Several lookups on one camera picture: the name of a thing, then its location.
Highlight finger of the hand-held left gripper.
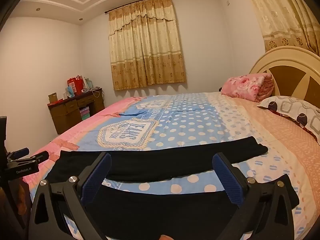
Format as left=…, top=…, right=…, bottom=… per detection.
left=10, top=148, right=30, bottom=159
left=29, top=151, right=50, bottom=165

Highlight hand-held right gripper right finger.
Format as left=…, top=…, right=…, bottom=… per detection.
left=212, top=152, right=294, bottom=240

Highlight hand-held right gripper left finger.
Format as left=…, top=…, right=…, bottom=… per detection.
left=29, top=152, right=112, bottom=240

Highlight black pants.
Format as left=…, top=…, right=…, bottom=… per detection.
left=30, top=136, right=300, bottom=240

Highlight wooden side cabinet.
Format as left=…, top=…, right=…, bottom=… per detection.
left=47, top=87, right=105, bottom=135

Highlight stack of pastel boxes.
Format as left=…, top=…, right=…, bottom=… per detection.
left=79, top=107, right=91, bottom=121

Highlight blue pink printed bed sheet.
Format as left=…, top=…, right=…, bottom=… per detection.
left=22, top=91, right=320, bottom=240

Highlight red gift bag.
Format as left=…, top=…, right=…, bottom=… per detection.
left=67, top=75, right=83, bottom=94

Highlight white patterned pillow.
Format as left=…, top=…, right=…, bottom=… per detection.
left=257, top=95, right=320, bottom=145

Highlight pink pillow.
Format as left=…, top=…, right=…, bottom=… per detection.
left=221, top=73, right=275, bottom=103

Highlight cream wooden bed headboard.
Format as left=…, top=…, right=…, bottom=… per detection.
left=249, top=46, right=320, bottom=108

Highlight beige window curtain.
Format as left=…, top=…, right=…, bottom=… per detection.
left=107, top=0, right=187, bottom=91

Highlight beige floral curtain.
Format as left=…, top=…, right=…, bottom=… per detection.
left=240, top=0, right=320, bottom=55

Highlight dark curtain rod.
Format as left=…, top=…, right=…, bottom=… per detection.
left=104, top=0, right=175, bottom=14

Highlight white cable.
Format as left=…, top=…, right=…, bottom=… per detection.
left=91, top=87, right=106, bottom=105

